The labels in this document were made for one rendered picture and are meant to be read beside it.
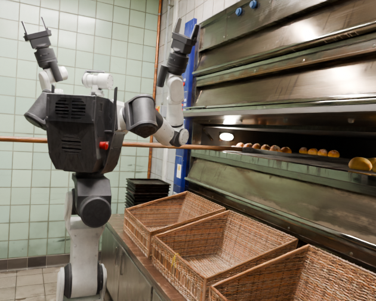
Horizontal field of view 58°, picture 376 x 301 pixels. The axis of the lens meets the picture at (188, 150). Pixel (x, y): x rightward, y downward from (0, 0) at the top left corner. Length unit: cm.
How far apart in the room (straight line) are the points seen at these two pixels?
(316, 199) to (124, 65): 232
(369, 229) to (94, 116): 106
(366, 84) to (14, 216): 282
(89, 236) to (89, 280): 18
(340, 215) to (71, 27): 266
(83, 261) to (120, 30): 235
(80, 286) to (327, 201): 109
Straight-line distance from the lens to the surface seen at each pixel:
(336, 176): 149
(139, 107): 137
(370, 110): 123
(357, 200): 147
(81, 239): 155
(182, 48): 148
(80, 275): 158
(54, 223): 334
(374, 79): 143
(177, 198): 253
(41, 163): 323
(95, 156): 131
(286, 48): 174
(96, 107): 128
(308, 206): 160
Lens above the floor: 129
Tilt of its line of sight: 3 degrees down
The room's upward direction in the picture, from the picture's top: 4 degrees clockwise
